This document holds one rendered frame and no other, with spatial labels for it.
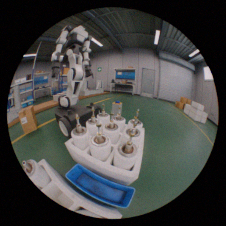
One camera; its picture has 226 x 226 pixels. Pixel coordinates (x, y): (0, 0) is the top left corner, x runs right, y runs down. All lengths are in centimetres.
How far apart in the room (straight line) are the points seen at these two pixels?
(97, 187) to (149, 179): 30
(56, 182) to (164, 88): 565
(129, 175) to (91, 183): 24
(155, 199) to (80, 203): 38
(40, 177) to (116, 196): 35
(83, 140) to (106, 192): 32
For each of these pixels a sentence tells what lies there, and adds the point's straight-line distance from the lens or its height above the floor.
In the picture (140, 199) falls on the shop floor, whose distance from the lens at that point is 49.
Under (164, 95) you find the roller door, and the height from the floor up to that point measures 39.
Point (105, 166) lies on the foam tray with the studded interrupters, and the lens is 30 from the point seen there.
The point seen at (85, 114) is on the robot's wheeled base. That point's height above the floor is 17.
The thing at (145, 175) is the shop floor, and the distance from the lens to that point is 53.
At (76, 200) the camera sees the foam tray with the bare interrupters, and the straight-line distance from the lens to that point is 29.
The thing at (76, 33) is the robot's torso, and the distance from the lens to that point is 113.
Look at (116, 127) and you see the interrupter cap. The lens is 38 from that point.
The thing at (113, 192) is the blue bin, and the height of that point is 0.
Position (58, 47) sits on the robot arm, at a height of 94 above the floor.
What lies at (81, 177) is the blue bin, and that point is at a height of 0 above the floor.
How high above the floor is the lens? 46
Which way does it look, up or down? 21 degrees down
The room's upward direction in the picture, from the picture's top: 3 degrees clockwise
